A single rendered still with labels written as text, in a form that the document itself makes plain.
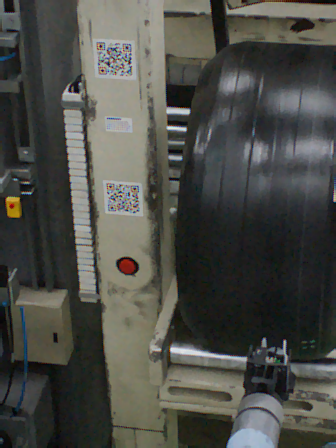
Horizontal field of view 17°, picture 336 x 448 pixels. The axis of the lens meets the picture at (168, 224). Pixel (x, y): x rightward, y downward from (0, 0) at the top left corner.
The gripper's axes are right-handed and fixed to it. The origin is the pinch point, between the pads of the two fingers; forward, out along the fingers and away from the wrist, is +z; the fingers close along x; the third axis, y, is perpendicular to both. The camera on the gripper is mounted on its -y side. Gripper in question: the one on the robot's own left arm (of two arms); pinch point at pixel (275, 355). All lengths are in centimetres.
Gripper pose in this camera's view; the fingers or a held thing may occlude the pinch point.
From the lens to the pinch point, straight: 208.2
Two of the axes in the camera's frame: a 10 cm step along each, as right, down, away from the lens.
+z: 2.1, -4.4, 8.7
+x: -9.8, -0.8, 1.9
